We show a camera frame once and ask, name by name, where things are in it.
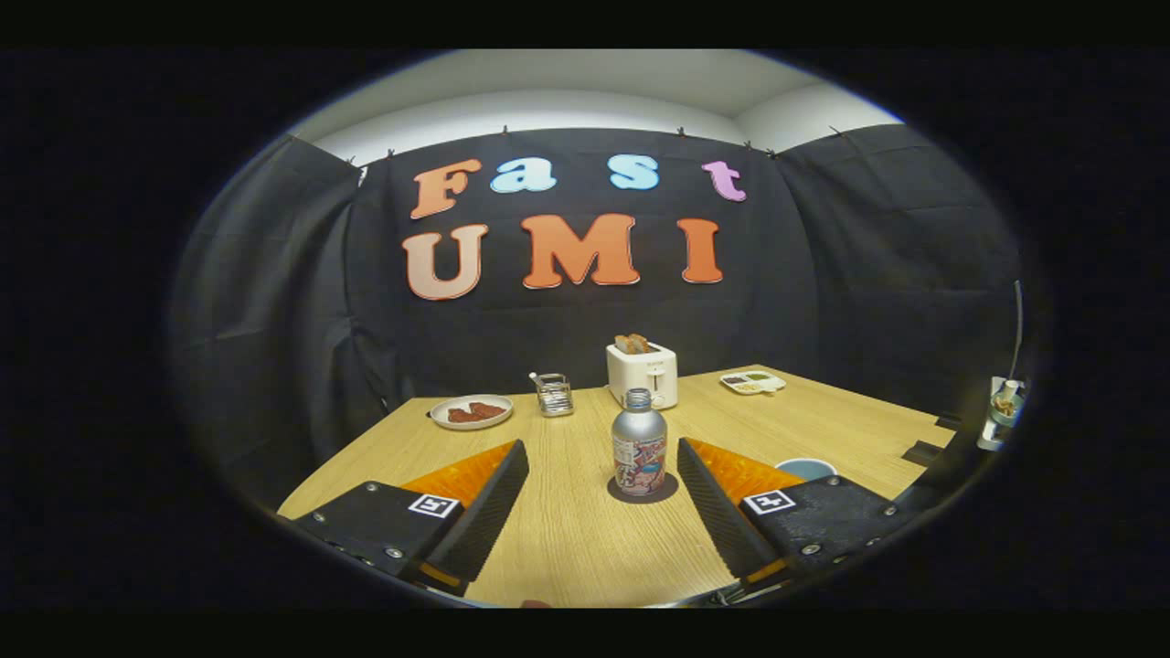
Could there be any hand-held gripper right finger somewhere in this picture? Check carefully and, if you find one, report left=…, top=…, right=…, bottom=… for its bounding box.
left=676, top=436, right=915, bottom=590

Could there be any wooden table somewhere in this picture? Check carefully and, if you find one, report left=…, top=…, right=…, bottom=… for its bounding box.
left=277, top=365, right=958, bottom=609

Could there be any divided white food tray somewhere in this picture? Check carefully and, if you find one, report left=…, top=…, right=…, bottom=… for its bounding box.
left=719, top=370, right=787, bottom=396

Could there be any black backdrop cloth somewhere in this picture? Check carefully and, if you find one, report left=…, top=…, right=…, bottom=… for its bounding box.
left=169, top=123, right=1023, bottom=513

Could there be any metal wire basket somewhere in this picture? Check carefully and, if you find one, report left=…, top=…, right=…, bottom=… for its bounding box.
left=536, top=373, right=575, bottom=419

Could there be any white clamp device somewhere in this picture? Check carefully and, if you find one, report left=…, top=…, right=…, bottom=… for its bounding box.
left=976, top=377, right=1026, bottom=452

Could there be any silver juice bottle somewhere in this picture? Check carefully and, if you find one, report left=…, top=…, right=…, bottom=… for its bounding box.
left=611, top=387, right=669, bottom=498

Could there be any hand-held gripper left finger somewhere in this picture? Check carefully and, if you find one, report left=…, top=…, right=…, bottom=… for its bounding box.
left=292, top=439, right=530, bottom=597

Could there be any round white plate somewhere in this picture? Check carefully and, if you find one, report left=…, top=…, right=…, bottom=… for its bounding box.
left=429, top=394, right=515, bottom=431

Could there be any white toaster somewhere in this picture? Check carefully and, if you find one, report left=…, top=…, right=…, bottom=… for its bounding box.
left=606, top=343, right=679, bottom=410

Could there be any white cup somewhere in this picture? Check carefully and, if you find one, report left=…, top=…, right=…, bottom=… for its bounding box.
left=775, top=457, right=838, bottom=483

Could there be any dark round coaster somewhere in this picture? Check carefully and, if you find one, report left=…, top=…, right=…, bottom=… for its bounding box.
left=607, top=472, right=679, bottom=504

